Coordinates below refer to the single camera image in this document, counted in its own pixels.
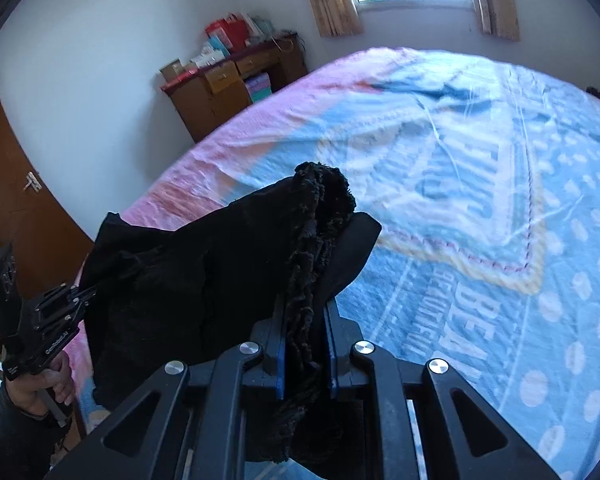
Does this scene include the red gift bag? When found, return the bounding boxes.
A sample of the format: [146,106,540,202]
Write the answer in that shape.
[204,14,251,53]

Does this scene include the dark sleeve left forearm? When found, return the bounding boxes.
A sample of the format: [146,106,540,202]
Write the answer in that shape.
[0,382,69,479]

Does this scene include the left hand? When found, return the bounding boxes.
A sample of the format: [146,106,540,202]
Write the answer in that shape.
[6,351,76,417]

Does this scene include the cardboard box on desk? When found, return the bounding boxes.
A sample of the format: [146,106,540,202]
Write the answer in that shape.
[159,58,185,82]

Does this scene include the brown wooden door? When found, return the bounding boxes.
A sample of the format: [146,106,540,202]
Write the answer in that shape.
[0,99,93,298]

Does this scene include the wooden desk with drawers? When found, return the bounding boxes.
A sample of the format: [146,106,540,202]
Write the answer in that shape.
[161,32,308,143]

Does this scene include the blue pink polka-dot bedsheet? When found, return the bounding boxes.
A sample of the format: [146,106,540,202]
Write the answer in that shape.
[64,46,600,480]

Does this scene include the black pants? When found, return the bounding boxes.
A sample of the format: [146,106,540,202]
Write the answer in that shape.
[80,162,381,479]

